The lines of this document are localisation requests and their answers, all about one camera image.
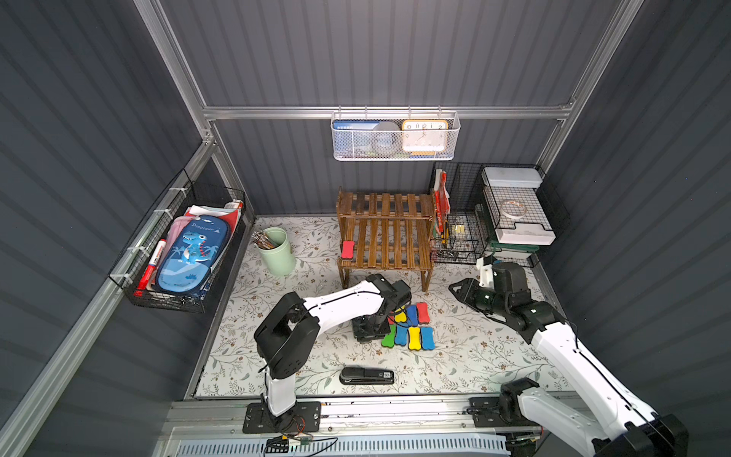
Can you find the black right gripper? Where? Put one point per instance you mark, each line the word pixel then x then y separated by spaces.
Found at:
pixel 477 296

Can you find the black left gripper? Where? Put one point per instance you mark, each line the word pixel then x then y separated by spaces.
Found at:
pixel 371 327

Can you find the green eraser bottom shelf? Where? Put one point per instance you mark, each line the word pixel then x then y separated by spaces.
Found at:
pixel 389 340

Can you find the blue eraser bottom shelf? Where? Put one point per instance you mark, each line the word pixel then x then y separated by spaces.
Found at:
pixel 427 338
pixel 401 337

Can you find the blue eraser shelf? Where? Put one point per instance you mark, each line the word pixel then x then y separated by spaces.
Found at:
pixel 427 338
pixel 412 316
pixel 401 337

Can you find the yellow eraser shelf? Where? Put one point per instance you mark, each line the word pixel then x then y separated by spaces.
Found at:
pixel 415 341
pixel 400 317

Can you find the yellow eraser bottom shelf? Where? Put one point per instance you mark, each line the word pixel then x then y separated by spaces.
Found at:
pixel 415 341

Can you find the red eraser top shelf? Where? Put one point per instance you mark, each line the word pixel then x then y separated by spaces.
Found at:
pixel 423 313

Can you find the red eraser shelf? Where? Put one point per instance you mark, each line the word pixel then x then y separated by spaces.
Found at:
pixel 348 250
pixel 423 313

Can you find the red eraser bottom shelf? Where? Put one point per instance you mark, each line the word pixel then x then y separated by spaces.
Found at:
pixel 348 250

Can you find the wooden two-tier shelf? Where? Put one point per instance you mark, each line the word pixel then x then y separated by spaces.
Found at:
pixel 391 231

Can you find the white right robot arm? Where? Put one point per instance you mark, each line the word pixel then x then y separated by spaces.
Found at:
pixel 620 423

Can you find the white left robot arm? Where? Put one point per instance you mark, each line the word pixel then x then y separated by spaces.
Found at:
pixel 287 335

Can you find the black stapler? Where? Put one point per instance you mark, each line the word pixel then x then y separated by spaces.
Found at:
pixel 360 376

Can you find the white paper tray stack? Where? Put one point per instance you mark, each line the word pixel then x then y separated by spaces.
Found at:
pixel 516 212

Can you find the green pencil cup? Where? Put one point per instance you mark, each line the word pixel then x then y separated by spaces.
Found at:
pixel 280 261

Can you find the red book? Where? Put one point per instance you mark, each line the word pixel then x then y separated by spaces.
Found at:
pixel 441 200

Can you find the pencils in cup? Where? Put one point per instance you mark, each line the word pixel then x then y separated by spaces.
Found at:
pixel 263 241

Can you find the orange alarm clock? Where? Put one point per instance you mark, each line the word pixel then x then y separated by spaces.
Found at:
pixel 425 135

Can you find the blue dinosaur pencil case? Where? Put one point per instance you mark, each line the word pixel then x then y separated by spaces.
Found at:
pixel 195 245

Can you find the blue box in basket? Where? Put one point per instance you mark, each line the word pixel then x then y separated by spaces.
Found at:
pixel 352 139

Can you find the grey tape roll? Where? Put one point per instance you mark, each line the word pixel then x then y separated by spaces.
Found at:
pixel 386 139

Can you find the red marker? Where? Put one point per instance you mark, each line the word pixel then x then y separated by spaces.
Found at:
pixel 150 269

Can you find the black wire desk organizer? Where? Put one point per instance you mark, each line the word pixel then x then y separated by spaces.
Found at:
pixel 469 234

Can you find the metal base rail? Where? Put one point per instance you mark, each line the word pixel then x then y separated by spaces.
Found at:
pixel 431 413

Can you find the black wire side basket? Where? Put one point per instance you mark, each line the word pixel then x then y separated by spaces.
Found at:
pixel 190 198

